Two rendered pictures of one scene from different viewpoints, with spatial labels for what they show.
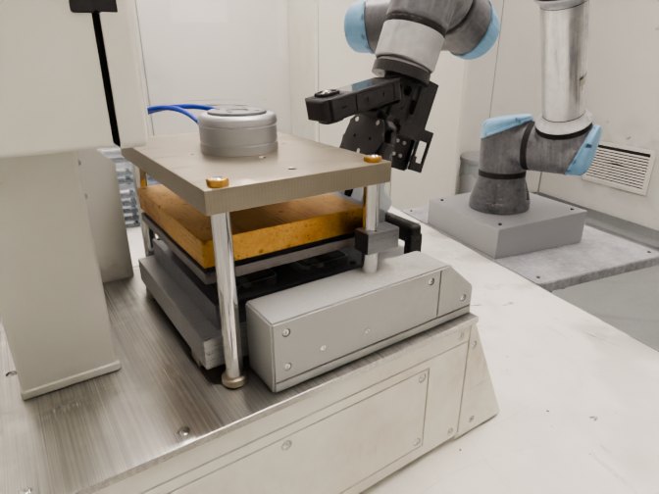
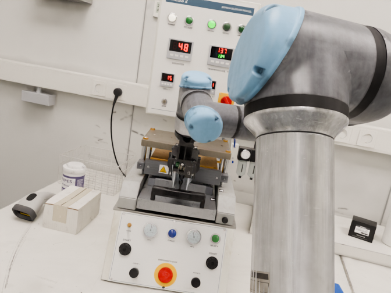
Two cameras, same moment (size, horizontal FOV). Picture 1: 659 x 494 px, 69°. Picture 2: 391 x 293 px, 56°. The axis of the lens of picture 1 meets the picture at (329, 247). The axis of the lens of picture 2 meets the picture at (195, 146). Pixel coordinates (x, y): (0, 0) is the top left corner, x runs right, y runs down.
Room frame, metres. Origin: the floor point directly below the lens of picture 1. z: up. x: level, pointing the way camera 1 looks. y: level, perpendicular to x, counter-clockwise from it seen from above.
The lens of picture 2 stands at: (1.16, -0.85, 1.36)
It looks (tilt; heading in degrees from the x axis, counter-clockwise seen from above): 13 degrees down; 124
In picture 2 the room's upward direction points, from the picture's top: 9 degrees clockwise
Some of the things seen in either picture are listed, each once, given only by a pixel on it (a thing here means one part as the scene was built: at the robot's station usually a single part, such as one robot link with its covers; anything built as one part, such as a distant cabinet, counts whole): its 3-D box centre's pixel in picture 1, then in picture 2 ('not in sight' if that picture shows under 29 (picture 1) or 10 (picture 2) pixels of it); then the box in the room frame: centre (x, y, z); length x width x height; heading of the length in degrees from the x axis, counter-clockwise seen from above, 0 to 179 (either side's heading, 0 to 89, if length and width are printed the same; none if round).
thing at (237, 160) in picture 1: (206, 173); (193, 146); (0.50, 0.13, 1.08); 0.31 x 0.24 x 0.13; 34
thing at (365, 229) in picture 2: not in sight; (362, 228); (0.99, 0.66, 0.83); 0.09 x 0.06 x 0.07; 8
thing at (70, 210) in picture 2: not in sight; (73, 208); (0.18, -0.07, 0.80); 0.19 x 0.13 x 0.09; 113
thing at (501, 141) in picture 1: (507, 142); not in sight; (1.21, -0.44, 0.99); 0.13 x 0.12 x 0.14; 49
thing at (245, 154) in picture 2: not in sight; (248, 159); (0.61, 0.32, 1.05); 0.15 x 0.05 x 0.15; 34
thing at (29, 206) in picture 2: not in sight; (39, 201); (0.06, -0.13, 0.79); 0.20 x 0.08 x 0.08; 113
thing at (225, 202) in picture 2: not in sight; (224, 197); (0.66, 0.11, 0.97); 0.26 x 0.05 x 0.07; 124
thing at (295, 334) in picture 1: (371, 307); (135, 182); (0.42, -0.04, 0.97); 0.25 x 0.05 x 0.07; 124
